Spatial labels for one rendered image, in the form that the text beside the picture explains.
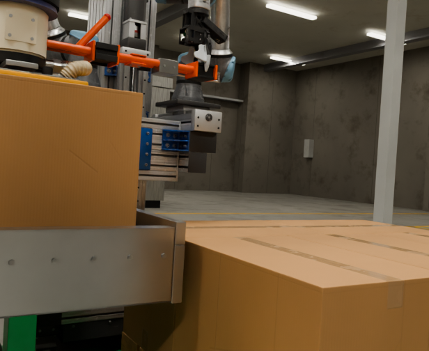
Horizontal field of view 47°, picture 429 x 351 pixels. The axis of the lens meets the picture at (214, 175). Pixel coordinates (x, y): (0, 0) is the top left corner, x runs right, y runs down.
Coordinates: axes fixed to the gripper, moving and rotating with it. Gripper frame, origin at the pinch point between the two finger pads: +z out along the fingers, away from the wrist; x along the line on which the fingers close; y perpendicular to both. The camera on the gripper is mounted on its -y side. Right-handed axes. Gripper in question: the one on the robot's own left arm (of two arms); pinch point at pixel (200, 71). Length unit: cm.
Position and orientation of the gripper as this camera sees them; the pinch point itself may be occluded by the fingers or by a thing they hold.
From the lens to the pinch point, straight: 174.8
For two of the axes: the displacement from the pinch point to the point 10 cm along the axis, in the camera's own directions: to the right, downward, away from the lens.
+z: -0.6, 10.0, 0.1
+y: -8.4, -0.4, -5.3
